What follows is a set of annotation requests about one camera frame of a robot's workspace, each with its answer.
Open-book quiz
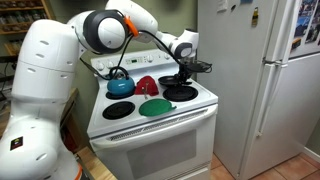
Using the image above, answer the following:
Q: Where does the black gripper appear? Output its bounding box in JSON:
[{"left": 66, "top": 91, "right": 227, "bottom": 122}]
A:
[{"left": 177, "top": 63, "right": 195, "bottom": 86}]

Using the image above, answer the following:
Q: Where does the round green quilted towel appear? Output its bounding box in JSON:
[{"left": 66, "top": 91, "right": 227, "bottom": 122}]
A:
[{"left": 138, "top": 98, "right": 178, "bottom": 118}]

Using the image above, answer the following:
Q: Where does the white electric stove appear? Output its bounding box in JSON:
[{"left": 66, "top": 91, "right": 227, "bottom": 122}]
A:
[{"left": 86, "top": 48, "right": 219, "bottom": 180}]

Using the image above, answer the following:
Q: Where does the large black coil burner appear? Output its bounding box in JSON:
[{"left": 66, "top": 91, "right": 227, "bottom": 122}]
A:
[
  {"left": 162, "top": 85, "right": 199, "bottom": 103},
  {"left": 105, "top": 89, "right": 137, "bottom": 101}
]

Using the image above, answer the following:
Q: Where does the red oven mitt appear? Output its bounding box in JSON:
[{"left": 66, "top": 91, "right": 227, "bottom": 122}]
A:
[{"left": 134, "top": 75, "right": 160, "bottom": 98}]

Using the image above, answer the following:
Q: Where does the small grey metal tool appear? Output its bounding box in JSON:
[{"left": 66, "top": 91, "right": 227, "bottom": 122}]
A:
[{"left": 141, "top": 83, "right": 150, "bottom": 101}]

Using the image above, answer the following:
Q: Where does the white refrigerator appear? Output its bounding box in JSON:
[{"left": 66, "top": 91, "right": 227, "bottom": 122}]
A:
[{"left": 197, "top": 0, "right": 320, "bottom": 180}]

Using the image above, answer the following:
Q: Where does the small black coil burner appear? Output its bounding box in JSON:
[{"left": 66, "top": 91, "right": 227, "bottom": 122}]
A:
[{"left": 102, "top": 101, "right": 137, "bottom": 121}]

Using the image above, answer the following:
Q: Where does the white paper note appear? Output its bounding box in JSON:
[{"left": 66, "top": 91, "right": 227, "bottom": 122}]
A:
[{"left": 216, "top": 0, "right": 230, "bottom": 14}]

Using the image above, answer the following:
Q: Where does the yellow black fridge magnet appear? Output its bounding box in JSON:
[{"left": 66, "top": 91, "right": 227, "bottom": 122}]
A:
[{"left": 251, "top": 6, "right": 260, "bottom": 28}]

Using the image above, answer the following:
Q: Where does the small orange black magnet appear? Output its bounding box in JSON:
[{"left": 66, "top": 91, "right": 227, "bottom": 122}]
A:
[{"left": 291, "top": 37, "right": 302, "bottom": 51}]

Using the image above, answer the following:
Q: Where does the wooden side table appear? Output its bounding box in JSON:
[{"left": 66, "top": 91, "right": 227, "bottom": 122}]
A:
[{"left": 59, "top": 87, "right": 80, "bottom": 153}]

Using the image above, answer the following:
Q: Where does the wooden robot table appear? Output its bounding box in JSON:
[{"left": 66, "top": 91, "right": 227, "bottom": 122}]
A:
[{"left": 75, "top": 145, "right": 118, "bottom": 180}]

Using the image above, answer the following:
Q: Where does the photo print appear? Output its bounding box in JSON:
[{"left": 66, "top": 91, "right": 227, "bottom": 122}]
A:
[
  {"left": 294, "top": 0, "right": 318, "bottom": 38},
  {"left": 305, "top": 8, "right": 320, "bottom": 45}
]

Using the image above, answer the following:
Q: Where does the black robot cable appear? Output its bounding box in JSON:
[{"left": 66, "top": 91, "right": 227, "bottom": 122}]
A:
[{"left": 79, "top": 29, "right": 214, "bottom": 83}]

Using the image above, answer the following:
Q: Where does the white oven door handle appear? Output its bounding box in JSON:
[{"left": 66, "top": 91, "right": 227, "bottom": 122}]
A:
[{"left": 89, "top": 103, "right": 219, "bottom": 151}]

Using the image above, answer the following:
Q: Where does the blue kettle with black handle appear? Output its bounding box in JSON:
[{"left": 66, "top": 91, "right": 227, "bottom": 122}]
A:
[{"left": 106, "top": 65, "right": 136, "bottom": 98}]

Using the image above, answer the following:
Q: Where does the orange cable clip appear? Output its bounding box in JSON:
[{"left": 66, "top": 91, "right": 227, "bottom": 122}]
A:
[{"left": 124, "top": 15, "right": 140, "bottom": 38}]

